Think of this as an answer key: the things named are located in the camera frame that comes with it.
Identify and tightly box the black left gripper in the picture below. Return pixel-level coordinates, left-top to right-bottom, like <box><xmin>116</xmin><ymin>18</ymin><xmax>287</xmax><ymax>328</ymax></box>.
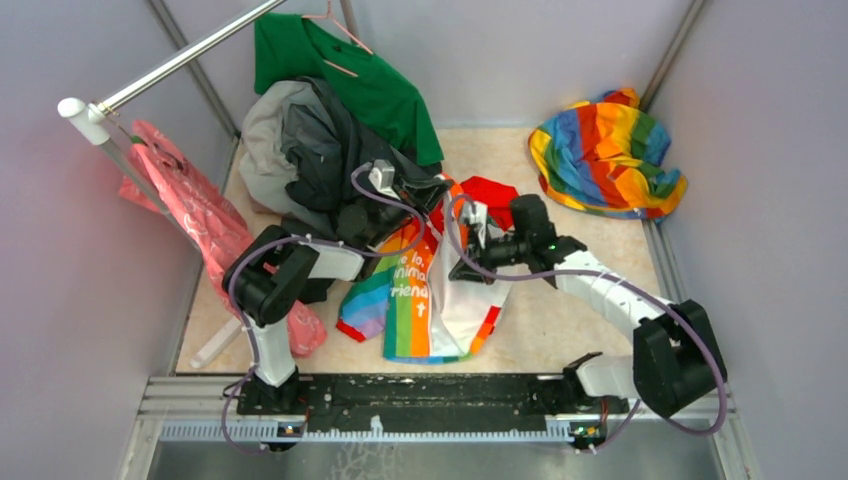
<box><xmin>366</xmin><ymin>171</ymin><xmax>452</xmax><ymax>248</ymax></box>

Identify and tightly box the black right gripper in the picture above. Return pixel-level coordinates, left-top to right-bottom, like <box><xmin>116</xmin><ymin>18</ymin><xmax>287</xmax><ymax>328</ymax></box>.
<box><xmin>450</xmin><ymin>224</ymin><xmax>532</xmax><ymax>285</ymax></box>

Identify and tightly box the red white cartoon jacket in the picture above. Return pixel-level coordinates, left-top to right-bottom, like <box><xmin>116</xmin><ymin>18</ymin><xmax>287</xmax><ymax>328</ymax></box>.
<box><xmin>336</xmin><ymin>176</ymin><xmax>518</xmax><ymax>364</ymax></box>

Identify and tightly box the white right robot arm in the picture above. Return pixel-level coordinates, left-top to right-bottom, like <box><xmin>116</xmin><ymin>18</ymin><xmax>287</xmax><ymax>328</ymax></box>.
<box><xmin>444</xmin><ymin>194</ymin><xmax>728</xmax><ymax>420</ymax></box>

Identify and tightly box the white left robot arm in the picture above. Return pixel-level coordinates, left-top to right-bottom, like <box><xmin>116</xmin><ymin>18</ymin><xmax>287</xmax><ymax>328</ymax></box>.
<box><xmin>222</xmin><ymin>175</ymin><xmax>454</xmax><ymax>414</ymax></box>

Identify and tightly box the dark grey jacket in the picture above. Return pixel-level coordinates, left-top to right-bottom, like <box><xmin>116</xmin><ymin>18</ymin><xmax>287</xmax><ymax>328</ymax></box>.
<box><xmin>238</xmin><ymin>77</ymin><xmax>437</xmax><ymax>239</ymax></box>

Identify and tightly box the rainbow striped garment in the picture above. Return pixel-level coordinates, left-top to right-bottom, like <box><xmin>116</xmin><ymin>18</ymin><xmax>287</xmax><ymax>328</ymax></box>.
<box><xmin>527</xmin><ymin>88</ymin><xmax>688</xmax><ymax>223</ymax></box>

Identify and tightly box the green t-shirt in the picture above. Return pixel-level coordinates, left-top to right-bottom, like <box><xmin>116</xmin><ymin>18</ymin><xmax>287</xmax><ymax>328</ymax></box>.
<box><xmin>253</xmin><ymin>13</ymin><xmax>445</xmax><ymax>166</ymax></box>

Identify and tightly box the pink clothes hanger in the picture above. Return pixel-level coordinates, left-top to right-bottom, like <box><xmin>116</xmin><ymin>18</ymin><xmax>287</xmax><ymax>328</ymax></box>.
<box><xmin>302</xmin><ymin>0</ymin><xmax>374</xmax><ymax>55</ymax></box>

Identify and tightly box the pink patterned garment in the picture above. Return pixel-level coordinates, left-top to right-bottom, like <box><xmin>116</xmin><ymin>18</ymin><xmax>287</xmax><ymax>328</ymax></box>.
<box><xmin>119</xmin><ymin>119</ymin><xmax>329</xmax><ymax>359</ymax></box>

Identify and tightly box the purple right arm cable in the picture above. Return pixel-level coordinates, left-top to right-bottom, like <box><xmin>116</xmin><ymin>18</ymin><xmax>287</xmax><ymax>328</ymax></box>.
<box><xmin>443</xmin><ymin>193</ymin><xmax>729</xmax><ymax>454</ymax></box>

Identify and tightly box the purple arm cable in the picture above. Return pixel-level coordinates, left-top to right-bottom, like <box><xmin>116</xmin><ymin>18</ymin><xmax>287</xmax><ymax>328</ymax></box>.
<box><xmin>219</xmin><ymin>163</ymin><xmax>427</xmax><ymax>455</ymax></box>
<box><xmin>443</xmin><ymin>193</ymin><xmax>729</xmax><ymax>454</ymax></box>

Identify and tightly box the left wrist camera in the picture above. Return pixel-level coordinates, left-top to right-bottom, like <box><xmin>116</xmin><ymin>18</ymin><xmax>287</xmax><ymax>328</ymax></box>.
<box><xmin>368</xmin><ymin>159</ymin><xmax>400</xmax><ymax>200</ymax></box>

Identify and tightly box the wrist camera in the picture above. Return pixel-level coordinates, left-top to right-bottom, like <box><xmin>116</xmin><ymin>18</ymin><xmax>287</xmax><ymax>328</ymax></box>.
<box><xmin>368</xmin><ymin>159</ymin><xmax>400</xmax><ymax>200</ymax></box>
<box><xmin>459</xmin><ymin>200</ymin><xmax>488</xmax><ymax>238</ymax></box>

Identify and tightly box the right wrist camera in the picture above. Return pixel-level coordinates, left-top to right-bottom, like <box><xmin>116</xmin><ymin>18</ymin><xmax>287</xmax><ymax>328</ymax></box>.
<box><xmin>459</xmin><ymin>200</ymin><xmax>488</xmax><ymax>238</ymax></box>

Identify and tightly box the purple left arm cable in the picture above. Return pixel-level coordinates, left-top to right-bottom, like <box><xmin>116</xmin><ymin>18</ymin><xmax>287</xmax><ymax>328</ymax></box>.
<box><xmin>219</xmin><ymin>163</ymin><xmax>427</xmax><ymax>455</ymax></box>

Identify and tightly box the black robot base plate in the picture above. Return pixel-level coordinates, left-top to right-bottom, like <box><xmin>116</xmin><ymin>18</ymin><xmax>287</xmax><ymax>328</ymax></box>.
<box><xmin>236</xmin><ymin>374</ymin><xmax>629</xmax><ymax>433</ymax></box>

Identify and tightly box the aluminium frame rail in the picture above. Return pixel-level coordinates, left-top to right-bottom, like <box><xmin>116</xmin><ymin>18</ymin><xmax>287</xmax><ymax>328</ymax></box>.
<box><xmin>119</xmin><ymin>218</ymin><xmax>757</xmax><ymax>480</ymax></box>

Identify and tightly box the silver clothes rail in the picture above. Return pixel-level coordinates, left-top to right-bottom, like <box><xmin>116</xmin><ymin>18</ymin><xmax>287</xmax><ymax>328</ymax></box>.
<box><xmin>57</xmin><ymin>1</ymin><xmax>283</xmax><ymax>226</ymax></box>

